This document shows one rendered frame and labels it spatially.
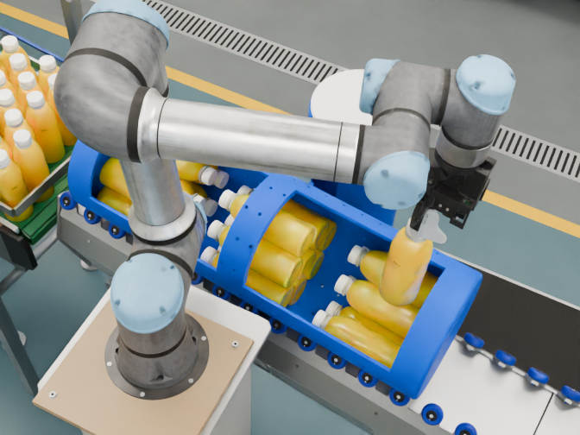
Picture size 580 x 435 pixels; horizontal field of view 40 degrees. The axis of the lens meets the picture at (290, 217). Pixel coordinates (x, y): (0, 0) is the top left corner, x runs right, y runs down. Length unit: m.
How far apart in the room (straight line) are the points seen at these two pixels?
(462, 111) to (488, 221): 2.19
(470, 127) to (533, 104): 2.67
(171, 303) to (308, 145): 0.44
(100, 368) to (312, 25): 2.69
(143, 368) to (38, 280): 1.65
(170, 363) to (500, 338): 1.58
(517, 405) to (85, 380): 0.89
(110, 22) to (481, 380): 1.11
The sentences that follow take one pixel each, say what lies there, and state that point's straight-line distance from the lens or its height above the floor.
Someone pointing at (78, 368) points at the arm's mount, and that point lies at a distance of 1.51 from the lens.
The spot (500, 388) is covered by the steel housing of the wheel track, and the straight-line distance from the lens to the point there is 1.80.
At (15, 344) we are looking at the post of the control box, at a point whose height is 0.34.
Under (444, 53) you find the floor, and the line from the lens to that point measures 3.88.
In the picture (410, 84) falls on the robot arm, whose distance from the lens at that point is 1.04.
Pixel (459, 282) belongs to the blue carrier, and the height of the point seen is 1.23.
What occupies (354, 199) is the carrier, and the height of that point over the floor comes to 0.83.
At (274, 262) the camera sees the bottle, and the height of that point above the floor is 1.14.
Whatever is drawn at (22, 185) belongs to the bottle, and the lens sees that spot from 1.97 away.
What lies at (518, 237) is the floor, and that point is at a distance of 3.23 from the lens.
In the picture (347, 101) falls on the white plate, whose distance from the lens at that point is 2.07.
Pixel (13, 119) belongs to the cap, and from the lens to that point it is 1.98.
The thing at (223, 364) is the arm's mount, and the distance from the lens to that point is 1.48.
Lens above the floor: 2.49
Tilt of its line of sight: 53 degrees down
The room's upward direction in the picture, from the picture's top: 4 degrees clockwise
